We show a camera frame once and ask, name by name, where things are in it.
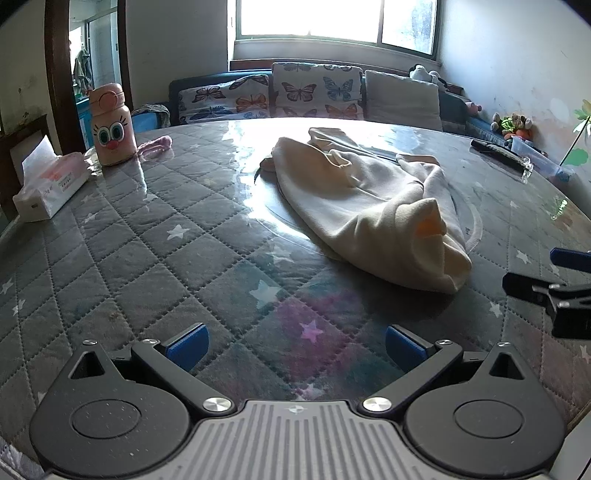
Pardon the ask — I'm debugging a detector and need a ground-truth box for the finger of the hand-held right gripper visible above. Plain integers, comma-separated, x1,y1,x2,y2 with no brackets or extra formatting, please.
549,247,591,278
502,271,591,340

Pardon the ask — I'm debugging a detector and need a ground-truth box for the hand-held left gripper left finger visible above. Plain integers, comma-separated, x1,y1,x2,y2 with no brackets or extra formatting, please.
68,323,237,414

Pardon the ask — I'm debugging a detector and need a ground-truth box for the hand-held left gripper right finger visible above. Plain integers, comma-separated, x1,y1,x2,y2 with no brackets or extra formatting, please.
358,324,528,414

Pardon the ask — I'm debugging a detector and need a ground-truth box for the cream sweatshirt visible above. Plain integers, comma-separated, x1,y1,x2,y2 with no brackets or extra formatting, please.
259,127,474,294

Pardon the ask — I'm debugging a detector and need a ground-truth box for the grey quilted table cover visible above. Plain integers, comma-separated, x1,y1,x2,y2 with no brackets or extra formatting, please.
0,117,591,464

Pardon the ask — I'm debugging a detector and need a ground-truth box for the clear plastic storage box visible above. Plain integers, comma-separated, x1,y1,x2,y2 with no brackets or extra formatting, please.
510,136,576,180

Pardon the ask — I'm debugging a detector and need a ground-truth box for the flower pinwheel decoration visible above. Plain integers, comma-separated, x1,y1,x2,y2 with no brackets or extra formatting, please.
560,99,591,168

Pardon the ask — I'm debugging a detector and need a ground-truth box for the black remote control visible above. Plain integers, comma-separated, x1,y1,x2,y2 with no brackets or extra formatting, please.
470,139,523,168

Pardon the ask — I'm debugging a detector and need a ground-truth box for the white tissue box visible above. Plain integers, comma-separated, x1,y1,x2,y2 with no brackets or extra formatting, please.
12,135,92,223

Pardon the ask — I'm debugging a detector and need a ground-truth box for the plain beige cushion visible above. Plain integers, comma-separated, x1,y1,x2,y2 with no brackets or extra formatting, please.
365,70,444,132

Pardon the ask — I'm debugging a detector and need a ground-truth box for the pink cartoon-face bottle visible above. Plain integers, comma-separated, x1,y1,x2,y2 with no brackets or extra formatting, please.
88,83,138,166

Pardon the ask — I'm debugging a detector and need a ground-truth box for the white plush toy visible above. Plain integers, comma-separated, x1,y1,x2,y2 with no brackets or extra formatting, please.
409,64,448,86

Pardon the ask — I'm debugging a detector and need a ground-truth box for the grey cloth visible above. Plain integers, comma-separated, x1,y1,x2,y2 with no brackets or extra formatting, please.
131,104,171,121

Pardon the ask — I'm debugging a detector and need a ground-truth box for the blue cabinet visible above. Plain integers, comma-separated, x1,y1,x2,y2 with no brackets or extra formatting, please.
74,92,96,153

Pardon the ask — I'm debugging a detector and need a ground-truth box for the small butterfly print cushion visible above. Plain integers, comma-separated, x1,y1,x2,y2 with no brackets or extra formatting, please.
178,74,271,125

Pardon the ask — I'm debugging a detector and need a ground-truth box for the large butterfly print cushion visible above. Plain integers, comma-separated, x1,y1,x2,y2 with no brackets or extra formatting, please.
270,61,365,121

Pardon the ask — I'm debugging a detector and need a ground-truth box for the window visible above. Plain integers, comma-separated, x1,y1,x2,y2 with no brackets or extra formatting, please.
228,0,439,60

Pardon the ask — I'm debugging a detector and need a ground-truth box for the pink bottle strap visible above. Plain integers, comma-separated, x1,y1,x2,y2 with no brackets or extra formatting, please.
137,135,173,160

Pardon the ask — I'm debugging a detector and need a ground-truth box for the dark wooden door frame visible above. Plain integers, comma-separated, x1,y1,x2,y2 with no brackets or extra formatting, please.
44,0,136,157

